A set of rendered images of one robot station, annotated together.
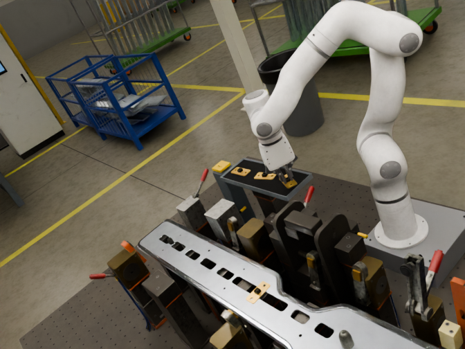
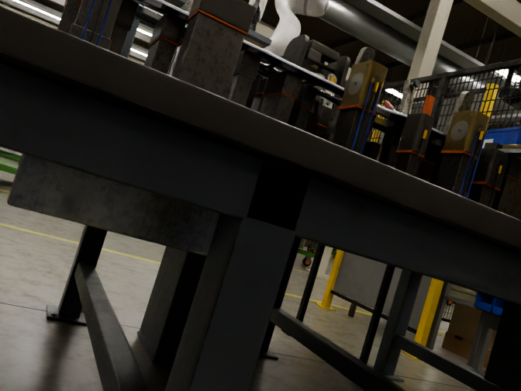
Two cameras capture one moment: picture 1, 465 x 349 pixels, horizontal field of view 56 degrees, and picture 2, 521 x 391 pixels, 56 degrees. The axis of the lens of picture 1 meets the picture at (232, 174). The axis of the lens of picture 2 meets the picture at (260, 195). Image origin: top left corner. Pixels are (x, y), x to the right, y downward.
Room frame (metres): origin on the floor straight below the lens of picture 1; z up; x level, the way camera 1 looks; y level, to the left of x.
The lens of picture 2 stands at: (0.97, 1.45, 0.59)
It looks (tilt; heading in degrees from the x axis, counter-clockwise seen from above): 3 degrees up; 274
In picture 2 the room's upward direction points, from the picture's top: 17 degrees clockwise
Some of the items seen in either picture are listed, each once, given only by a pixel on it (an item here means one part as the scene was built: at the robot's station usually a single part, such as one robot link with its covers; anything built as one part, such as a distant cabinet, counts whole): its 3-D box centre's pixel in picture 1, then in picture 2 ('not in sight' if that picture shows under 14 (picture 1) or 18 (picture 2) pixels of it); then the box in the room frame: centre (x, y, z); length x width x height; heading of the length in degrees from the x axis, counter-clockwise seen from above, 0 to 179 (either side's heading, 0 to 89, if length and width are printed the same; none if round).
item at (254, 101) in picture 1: (261, 113); not in sight; (1.27, -0.16, 1.44); 0.09 x 0.08 x 0.13; 168
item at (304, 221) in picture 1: (327, 271); (298, 118); (1.03, -0.15, 0.94); 0.18 x 0.13 x 0.49; 29
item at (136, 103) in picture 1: (126, 100); not in sight; (5.92, 0.89, 0.47); 1.20 x 0.80 x 0.95; 30
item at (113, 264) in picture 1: (140, 291); (98, 12); (1.44, 0.54, 0.88); 0.14 x 0.09 x 0.36; 119
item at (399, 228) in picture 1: (396, 212); not in sight; (1.21, -0.48, 0.89); 0.19 x 0.19 x 0.18
